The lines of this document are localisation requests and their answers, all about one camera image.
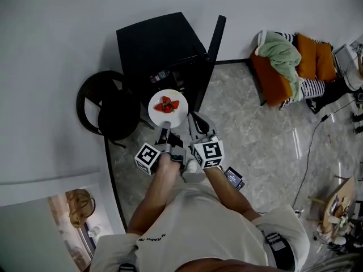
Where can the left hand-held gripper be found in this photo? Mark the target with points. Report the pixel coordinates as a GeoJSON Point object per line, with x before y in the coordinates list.
{"type": "Point", "coordinates": [147, 157]}

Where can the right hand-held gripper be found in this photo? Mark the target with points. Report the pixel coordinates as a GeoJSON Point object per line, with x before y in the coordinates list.
{"type": "Point", "coordinates": [211, 153]}

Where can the white round plate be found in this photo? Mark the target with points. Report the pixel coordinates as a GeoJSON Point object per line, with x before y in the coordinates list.
{"type": "Point", "coordinates": [178, 115]}

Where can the red strawberry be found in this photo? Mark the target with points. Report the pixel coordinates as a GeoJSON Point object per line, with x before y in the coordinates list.
{"type": "Point", "coordinates": [168, 108]}
{"type": "Point", "coordinates": [166, 98]}
{"type": "Point", "coordinates": [158, 106]}
{"type": "Point", "coordinates": [175, 104]}

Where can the black mini fridge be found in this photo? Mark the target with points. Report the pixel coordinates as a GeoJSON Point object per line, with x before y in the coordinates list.
{"type": "Point", "coordinates": [158, 38]}

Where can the person's right forearm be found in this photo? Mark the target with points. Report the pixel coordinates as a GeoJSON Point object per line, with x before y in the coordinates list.
{"type": "Point", "coordinates": [227, 194]}

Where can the person's left forearm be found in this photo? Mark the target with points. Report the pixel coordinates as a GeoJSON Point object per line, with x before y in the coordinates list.
{"type": "Point", "coordinates": [153, 200]}

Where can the person's left hand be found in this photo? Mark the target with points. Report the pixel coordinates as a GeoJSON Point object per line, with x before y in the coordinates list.
{"type": "Point", "coordinates": [168, 164]}

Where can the person's white right shoe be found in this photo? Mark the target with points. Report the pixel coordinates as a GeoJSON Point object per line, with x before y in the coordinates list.
{"type": "Point", "coordinates": [191, 166]}

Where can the person's white trousers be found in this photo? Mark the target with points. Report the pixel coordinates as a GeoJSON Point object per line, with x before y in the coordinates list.
{"type": "Point", "coordinates": [194, 177]}

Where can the black wicker chair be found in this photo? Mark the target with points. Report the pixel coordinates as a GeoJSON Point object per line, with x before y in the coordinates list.
{"type": "Point", "coordinates": [116, 115]}

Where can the labelled drink bottle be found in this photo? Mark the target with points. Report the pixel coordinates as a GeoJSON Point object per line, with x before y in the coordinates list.
{"type": "Point", "coordinates": [160, 76]}

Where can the black control box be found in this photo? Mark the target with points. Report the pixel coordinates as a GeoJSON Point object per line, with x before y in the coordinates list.
{"type": "Point", "coordinates": [234, 178]}

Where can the orange sofa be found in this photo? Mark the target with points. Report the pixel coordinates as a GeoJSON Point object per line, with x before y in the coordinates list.
{"type": "Point", "coordinates": [272, 81]}

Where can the person's white shirt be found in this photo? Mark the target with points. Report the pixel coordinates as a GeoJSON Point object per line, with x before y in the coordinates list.
{"type": "Point", "coordinates": [198, 228]}

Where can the green fleece blanket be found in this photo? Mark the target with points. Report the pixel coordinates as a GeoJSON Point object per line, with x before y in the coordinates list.
{"type": "Point", "coordinates": [279, 55]}

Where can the woven straw bag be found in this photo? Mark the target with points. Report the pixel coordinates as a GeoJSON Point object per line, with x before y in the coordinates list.
{"type": "Point", "coordinates": [78, 208]}

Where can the black white striped throw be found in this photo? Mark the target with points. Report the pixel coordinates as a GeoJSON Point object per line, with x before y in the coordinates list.
{"type": "Point", "coordinates": [312, 86]}

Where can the clear glass bottle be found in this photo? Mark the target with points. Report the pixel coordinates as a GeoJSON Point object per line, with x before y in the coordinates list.
{"type": "Point", "coordinates": [95, 231]}

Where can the orange cushion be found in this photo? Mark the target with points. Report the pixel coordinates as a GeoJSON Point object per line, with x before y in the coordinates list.
{"type": "Point", "coordinates": [306, 58]}
{"type": "Point", "coordinates": [324, 64]}

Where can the white power strip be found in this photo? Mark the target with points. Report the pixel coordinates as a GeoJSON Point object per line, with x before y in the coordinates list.
{"type": "Point", "coordinates": [297, 212]}

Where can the person's chin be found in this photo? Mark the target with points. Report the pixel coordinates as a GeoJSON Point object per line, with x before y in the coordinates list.
{"type": "Point", "coordinates": [227, 267]}

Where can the small wooden table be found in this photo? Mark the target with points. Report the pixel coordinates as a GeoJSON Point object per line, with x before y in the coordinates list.
{"type": "Point", "coordinates": [344, 188]}

